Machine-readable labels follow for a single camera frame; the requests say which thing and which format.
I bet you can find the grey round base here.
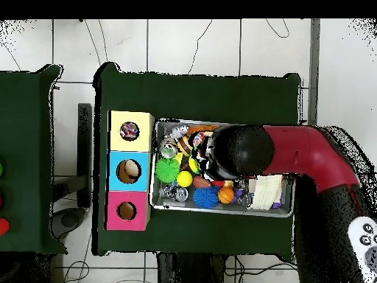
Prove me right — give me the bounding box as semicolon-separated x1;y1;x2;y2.
49;206;86;240

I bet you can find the dark green table cloth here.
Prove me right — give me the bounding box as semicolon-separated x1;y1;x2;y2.
0;63;68;256
91;61;302;263

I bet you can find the yellow ball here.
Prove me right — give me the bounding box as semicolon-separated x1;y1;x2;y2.
176;170;194;189

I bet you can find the green spiky ball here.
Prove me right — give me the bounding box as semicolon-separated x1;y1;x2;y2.
155;158;181;184

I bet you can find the wooden box with three holes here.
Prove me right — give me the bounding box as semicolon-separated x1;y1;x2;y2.
104;110;155;231

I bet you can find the black flat stand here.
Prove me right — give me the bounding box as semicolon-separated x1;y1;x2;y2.
77;102;93;209

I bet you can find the orange plastic block toy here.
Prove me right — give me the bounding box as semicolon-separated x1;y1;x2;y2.
186;124;221;136

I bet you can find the small orange basketball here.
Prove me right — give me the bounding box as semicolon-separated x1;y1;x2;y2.
218;186;236;205

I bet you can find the small brown football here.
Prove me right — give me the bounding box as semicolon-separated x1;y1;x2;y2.
192;175;213;189

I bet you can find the clear mesh bin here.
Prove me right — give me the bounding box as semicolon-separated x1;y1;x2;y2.
149;117;296;219

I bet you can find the blue spiky ball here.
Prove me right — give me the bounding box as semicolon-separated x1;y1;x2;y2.
192;186;220;209

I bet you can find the cream white cloth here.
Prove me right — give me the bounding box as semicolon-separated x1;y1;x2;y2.
247;175;284;212

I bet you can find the silver robot toy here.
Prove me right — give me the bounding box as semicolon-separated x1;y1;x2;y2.
169;125;190;140

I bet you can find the tan toy burger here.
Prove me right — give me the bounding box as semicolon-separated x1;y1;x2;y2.
176;135;193;158

